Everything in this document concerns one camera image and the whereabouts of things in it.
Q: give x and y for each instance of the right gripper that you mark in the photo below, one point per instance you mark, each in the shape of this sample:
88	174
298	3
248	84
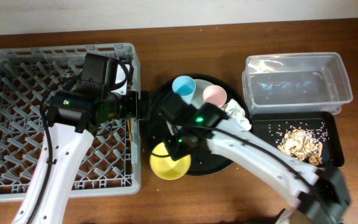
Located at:
169	104

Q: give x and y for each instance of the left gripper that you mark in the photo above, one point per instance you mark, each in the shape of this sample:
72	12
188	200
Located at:
143	104

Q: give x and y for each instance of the yellow plastic bowl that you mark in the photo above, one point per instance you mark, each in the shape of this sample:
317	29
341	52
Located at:
168	169

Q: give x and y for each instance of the white napkin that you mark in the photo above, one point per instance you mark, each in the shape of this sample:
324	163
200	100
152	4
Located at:
236	112

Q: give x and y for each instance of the rice and peanut shell scraps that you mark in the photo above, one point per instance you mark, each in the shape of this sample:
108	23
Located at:
300	141

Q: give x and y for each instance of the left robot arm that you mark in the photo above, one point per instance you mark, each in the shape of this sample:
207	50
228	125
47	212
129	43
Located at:
72	112

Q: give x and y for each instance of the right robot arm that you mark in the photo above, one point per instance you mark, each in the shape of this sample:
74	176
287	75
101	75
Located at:
315	195

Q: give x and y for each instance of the grey dishwasher rack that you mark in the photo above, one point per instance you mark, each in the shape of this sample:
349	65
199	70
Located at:
112	165

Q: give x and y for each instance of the round black tray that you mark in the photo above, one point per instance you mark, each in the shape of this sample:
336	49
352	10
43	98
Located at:
154	129

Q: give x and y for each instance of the grey round plate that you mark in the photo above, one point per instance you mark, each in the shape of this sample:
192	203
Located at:
201	85

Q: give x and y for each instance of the blue plastic cup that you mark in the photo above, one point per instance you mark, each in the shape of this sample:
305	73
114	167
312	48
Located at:
185	87

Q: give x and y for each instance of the pink plastic cup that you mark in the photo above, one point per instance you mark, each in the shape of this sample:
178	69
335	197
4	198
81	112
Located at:
215	95

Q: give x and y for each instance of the clear plastic storage box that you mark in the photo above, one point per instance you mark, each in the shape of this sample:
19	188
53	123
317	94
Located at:
296	82

